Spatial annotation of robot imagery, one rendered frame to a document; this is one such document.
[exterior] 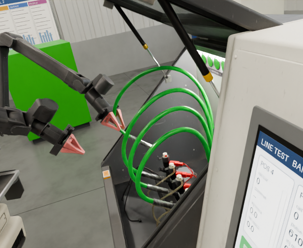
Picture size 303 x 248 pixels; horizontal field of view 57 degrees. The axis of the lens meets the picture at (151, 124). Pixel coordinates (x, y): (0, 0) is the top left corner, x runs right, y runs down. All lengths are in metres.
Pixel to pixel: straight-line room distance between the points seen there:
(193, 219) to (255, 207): 0.28
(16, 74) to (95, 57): 3.57
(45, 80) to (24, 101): 0.41
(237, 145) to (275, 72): 0.17
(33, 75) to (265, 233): 3.91
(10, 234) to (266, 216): 1.20
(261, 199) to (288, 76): 0.21
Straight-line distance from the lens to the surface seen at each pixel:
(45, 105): 0.94
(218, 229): 0.71
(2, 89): 1.41
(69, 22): 7.42
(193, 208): 0.77
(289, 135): 0.46
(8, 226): 1.54
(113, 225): 1.06
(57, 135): 0.98
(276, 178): 0.49
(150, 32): 7.71
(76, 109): 4.39
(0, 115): 0.94
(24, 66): 4.19
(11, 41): 1.34
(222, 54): 1.01
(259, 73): 0.52
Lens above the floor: 1.64
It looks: 24 degrees down
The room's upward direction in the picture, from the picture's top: 11 degrees counter-clockwise
